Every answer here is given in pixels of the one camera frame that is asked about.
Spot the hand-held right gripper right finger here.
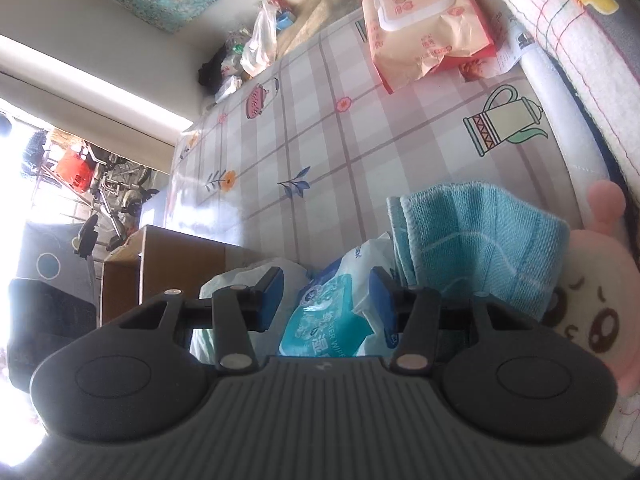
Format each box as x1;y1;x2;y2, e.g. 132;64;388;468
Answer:
369;266;507;374

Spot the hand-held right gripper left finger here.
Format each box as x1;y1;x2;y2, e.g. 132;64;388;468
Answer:
117;266;286;372

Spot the blue wet wipes pack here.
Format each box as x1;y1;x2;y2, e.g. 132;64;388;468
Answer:
277;232;402;359

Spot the brown cardboard box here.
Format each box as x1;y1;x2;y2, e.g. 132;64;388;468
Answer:
101;225;252;327

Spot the teal blue towel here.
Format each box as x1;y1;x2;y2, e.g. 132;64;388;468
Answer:
386;180;572;322

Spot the pink plush toy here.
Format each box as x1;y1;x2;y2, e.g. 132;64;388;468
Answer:
542;180;640;397

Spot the knotted translucent plastic bag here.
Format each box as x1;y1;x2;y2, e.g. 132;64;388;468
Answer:
190;256;312;362

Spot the grey circle-print cloth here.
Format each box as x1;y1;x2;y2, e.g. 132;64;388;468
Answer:
15;222;97;287

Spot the plaid printed sheet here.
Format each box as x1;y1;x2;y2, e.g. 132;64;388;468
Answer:
170;5;617;312

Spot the wheelchair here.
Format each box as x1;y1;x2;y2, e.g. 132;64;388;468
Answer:
75;150;162;252

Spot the red bag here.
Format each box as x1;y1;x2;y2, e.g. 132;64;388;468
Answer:
54;144;97;194

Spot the black cloth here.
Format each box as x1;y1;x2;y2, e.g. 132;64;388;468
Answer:
197;52;232;97

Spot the white plastic bag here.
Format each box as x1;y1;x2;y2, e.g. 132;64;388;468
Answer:
239;0;279;79

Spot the pink wet wipes pack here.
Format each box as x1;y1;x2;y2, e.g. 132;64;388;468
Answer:
359;0;499;95

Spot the white paper slip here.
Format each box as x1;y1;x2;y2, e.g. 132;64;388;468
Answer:
497;14;539;74

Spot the white stitched quilt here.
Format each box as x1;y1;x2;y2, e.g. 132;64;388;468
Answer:
470;0;640;182

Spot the black stand mount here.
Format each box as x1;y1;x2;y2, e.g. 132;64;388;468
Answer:
72;214;100;262

